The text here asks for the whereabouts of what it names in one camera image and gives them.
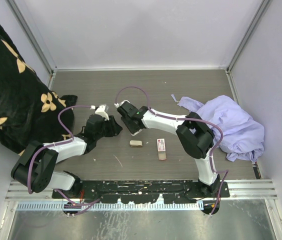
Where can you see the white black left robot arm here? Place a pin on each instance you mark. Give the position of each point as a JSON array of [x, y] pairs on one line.
[[36, 166]]

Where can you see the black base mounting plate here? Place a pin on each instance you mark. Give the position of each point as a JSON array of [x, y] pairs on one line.
[[141, 191]]

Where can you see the aluminium front rail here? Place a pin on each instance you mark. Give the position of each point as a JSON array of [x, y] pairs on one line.
[[238, 190]]

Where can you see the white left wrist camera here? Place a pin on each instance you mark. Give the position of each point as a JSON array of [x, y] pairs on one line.
[[101, 110]]

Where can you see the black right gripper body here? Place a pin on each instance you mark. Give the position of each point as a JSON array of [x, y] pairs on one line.
[[130, 127]]

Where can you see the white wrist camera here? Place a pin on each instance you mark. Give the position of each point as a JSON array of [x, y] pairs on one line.
[[119, 104], [101, 110]]

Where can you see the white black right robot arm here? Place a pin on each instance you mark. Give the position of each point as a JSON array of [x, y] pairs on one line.
[[194, 134]]

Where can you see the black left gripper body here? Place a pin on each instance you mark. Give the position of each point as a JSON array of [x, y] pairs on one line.
[[106, 127]]

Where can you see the beige stapler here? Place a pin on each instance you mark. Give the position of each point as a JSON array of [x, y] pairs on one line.
[[136, 143]]

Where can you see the white slotted cable duct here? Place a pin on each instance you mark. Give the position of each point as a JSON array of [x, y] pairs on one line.
[[63, 206]]

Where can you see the black floral blanket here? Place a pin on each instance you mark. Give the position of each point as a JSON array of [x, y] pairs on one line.
[[29, 110]]

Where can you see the lavender crumpled cloth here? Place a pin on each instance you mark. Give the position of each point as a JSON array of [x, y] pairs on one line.
[[243, 137]]

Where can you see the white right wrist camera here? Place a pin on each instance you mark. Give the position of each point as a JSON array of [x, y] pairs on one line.
[[119, 104]]

